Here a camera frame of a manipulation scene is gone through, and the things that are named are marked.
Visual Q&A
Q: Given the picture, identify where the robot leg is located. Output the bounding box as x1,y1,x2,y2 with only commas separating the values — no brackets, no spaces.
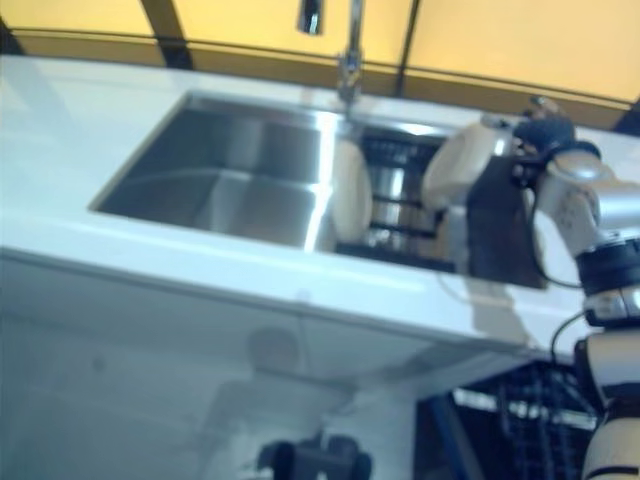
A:
319,434,374,480
257,434,316,480

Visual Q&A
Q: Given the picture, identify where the dark right robot hand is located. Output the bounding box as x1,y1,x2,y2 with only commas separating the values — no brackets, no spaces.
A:
512,94,604,191

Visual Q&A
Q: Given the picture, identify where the left robot leg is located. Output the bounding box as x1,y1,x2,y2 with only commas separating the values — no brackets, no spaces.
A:
257,434,316,480

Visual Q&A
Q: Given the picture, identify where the chrome pull-down kitchen faucet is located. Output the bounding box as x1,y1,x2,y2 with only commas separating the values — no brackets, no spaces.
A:
297,0,367,114

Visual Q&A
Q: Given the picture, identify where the dark-framed yellow window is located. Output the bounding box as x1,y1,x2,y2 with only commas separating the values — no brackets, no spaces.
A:
0,0,640,134

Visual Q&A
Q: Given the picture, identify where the black built-in dishwasher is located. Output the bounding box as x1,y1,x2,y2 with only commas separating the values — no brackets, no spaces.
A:
414,359,601,480

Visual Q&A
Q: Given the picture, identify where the narrow white cabinet door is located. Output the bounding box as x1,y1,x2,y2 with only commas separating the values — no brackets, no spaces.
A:
299,314,501,480

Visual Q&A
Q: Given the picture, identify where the black dish drying rack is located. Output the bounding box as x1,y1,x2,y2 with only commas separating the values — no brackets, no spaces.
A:
334,124,481,274

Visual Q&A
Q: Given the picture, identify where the right robot leg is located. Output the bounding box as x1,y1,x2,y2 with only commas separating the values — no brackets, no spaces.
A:
319,434,374,480

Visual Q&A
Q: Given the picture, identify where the cream ceramic plate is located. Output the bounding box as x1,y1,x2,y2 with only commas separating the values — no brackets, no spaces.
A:
330,138,374,240
422,122,514,210

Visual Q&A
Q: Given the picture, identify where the stainless steel kitchen sink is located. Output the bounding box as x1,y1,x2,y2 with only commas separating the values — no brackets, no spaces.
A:
88,89,549,290

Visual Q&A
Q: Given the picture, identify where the wire dishwasher basket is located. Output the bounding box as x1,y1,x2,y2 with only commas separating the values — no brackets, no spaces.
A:
452,362,601,480

